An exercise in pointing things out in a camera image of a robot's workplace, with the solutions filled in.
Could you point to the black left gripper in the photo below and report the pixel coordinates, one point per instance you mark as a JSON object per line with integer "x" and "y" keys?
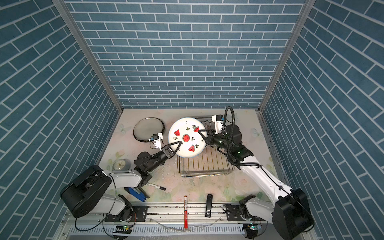
{"x": 169, "y": 153}

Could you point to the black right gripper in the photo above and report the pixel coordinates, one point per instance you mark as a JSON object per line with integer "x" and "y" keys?
{"x": 209, "y": 139}

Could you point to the watermelon print plate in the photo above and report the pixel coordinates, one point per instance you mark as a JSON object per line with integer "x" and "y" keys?
{"x": 186, "y": 130}

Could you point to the grey ribbed plate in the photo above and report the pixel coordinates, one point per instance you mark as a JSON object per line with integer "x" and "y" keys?
{"x": 148, "y": 128}

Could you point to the dark mosaic rim plate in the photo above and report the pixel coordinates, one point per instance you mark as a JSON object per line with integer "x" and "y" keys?
{"x": 141, "y": 136}

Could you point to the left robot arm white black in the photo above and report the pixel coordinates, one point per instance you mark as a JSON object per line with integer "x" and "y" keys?
{"x": 95, "y": 190}

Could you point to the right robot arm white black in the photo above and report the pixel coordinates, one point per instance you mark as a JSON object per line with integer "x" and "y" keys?
{"x": 238, "y": 155}

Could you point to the black white marker pen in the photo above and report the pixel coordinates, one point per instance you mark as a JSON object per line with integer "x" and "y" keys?
{"x": 157, "y": 186}

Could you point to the black rectangular remote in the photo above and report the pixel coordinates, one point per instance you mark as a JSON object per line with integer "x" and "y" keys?
{"x": 209, "y": 203}

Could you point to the small white desk clock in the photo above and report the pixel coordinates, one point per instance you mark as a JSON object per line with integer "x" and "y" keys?
{"x": 121, "y": 165}

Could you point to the blue stapler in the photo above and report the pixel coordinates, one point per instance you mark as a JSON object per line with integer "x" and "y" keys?
{"x": 138, "y": 193}

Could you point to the red white pen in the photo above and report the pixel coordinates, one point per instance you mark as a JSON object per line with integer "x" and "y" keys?
{"x": 185, "y": 212}

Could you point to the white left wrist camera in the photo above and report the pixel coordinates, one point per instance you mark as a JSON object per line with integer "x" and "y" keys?
{"x": 156, "y": 141}

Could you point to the metal wire dish rack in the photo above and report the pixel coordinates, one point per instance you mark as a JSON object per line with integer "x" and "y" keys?
{"x": 208, "y": 163}

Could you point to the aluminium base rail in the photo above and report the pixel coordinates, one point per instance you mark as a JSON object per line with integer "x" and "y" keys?
{"x": 192, "y": 213}

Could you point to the white cable comb strip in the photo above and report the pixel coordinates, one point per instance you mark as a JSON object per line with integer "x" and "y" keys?
{"x": 167, "y": 230}

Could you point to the aluminium corner post right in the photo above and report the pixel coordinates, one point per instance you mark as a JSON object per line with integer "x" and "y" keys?
{"x": 307, "y": 7}

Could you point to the aluminium corner post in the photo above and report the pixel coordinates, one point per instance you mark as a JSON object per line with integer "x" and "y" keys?
{"x": 78, "y": 36}
{"x": 307, "y": 7}

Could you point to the aluminium corner post left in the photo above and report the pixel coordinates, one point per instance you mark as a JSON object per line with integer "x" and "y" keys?
{"x": 78, "y": 36}

